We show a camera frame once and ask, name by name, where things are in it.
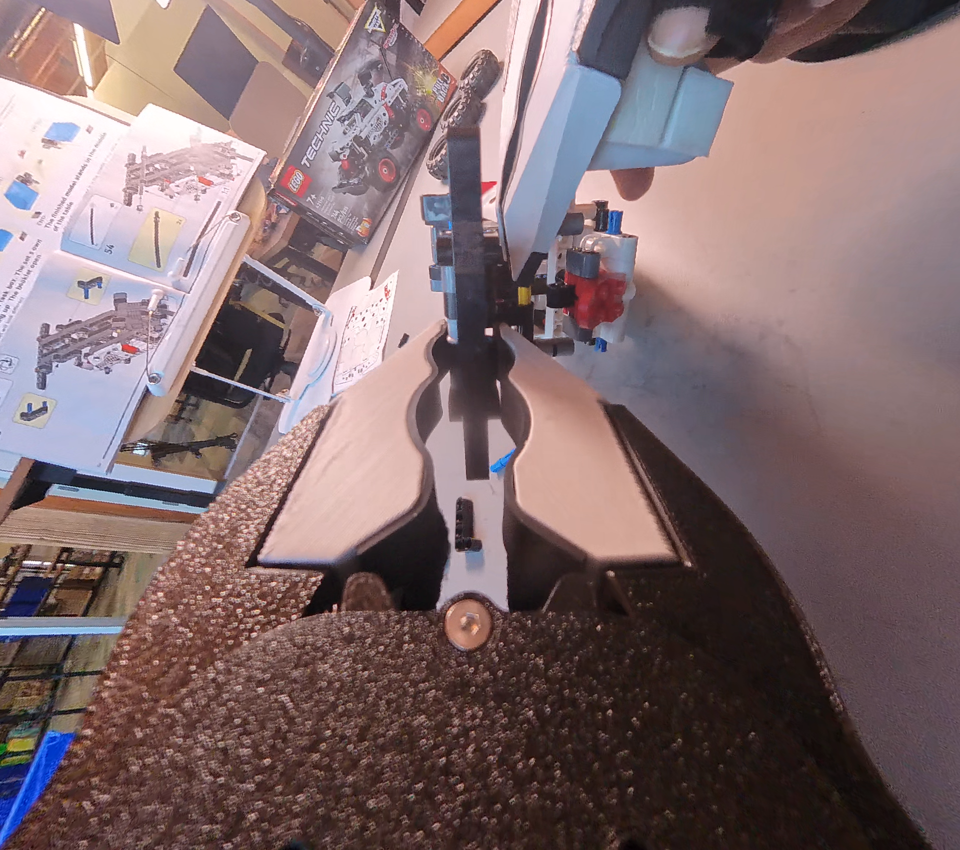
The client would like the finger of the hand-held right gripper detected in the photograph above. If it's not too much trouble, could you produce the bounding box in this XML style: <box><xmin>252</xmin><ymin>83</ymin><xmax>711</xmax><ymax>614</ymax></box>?
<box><xmin>498</xmin><ymin>0</ymin><xmax>663</xmax><ymax>264</ymax></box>
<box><xmin>499</xmin><ymin>0</ymin><xmax>554</xmax><ymax>208</ymax></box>

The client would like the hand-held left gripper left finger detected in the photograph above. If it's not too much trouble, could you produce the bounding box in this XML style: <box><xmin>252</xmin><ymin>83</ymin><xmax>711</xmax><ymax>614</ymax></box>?
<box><xmin>257</xmin><ymin>321</ymin><xmax>451</xmax><ymax>570</ymax></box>

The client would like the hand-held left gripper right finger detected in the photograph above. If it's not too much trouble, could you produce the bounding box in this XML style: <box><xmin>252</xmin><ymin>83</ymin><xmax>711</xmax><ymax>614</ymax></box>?
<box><xmin>498</xmin><ymin>324</ymin><xmax>693</xmax><ymax>568</ymax></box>

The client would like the white toy brick truck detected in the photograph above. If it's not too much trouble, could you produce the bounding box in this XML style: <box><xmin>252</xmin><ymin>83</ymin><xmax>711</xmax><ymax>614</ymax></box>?
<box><xmin>420</xmin><ymin>126</ymin><xmax>639</xmax><ymax>480</ymax></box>

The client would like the instruction booklet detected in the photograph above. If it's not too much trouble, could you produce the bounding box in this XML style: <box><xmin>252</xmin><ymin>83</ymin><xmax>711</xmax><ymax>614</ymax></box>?
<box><xmin>0</xmin><ymin>104</ymin><xmax>267</xmax><ymax>476</ymax></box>

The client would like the grey desk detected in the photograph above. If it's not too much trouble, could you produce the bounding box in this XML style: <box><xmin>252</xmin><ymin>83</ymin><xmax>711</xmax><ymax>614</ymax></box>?
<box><xmin>225</xmin><ymin>0</ymin><xmax>960</xmax><ymax>850</ymax></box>

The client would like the printed task sheet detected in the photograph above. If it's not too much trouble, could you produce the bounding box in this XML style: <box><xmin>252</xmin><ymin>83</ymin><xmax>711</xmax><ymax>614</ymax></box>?
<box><xmin>0</xmin><ymin>78</ymin><xmax>133</xmax><ymax>356</ymax></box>

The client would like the black angled beam piece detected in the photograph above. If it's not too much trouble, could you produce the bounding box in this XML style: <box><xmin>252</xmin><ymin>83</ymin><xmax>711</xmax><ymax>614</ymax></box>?
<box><xmin>453</xmin><ymin>496</ymin><xmax>486</xmax><ymax>553</ymax></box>

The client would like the white book stand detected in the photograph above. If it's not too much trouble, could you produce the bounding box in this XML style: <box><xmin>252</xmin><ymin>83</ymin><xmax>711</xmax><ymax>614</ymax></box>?
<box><xmin>112</xmin><ymin>175</ymin><xmax>340</xmax><ymax>461</ymax></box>

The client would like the white sticker sheet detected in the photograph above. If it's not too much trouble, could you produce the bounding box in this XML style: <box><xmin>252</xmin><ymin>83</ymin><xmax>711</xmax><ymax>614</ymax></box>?
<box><xmin>330</xmin><ymin>271</ymin><xmax>400</xmax><ymax>394</ymax></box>

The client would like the black office chair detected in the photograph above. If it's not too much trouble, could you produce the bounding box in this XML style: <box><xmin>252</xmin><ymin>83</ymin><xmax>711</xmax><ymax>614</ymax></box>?
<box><xmin>183</xmin><ymin>299</ymin><xmax>298</xmax><ymax>410</ymax></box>

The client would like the toy truck cardboard box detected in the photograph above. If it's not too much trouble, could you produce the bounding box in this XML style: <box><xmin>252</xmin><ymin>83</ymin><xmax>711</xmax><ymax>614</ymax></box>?
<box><xmin>266</xmin><ymin>0</ymin><xmax>459</xmax><ymax>247</ymax></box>

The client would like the large blue plastic bin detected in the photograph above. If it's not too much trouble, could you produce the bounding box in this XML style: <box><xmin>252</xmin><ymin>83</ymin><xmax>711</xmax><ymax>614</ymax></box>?
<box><xmin>0</xmin><ymin>730</ymin><xmax>78</xmax><ymax>830</ymax></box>

